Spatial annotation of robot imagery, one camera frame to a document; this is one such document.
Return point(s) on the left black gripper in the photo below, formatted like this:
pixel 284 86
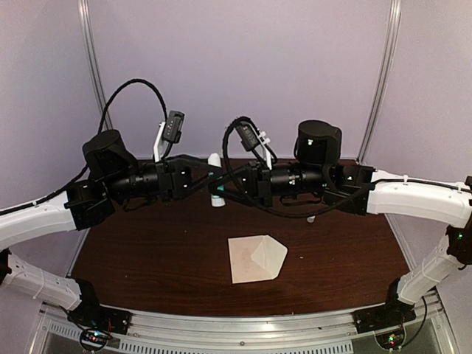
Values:
pixel 174 176

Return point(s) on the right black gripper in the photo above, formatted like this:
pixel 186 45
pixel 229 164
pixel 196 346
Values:
pixel 259 179

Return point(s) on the beige envelope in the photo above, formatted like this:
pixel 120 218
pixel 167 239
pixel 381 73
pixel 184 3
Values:
pixel 255 258

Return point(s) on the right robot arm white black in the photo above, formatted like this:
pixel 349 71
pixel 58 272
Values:
pixel 362 190

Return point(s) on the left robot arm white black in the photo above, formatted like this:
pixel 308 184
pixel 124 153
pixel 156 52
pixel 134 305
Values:
pixel 115 178

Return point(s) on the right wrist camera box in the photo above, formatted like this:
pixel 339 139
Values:
pixel 257 143

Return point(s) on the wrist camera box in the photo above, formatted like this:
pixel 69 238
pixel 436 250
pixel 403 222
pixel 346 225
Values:
pixel 169 134
pixel 257 143

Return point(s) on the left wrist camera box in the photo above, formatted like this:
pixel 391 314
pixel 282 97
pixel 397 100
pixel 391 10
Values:
pixel 169 134

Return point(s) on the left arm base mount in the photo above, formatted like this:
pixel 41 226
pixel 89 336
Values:
pixel 99 329

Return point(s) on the left aluminium frame post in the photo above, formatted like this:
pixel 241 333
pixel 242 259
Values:
pixel 91 54

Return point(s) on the aluminium frame post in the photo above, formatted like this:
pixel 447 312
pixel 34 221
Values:
pixel 91 54
pixel 389 48

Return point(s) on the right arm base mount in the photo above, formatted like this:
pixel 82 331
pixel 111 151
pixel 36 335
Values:
pixel 388 325

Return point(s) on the right aluminium frame post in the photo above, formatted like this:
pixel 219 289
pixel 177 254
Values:
pixel 389 48

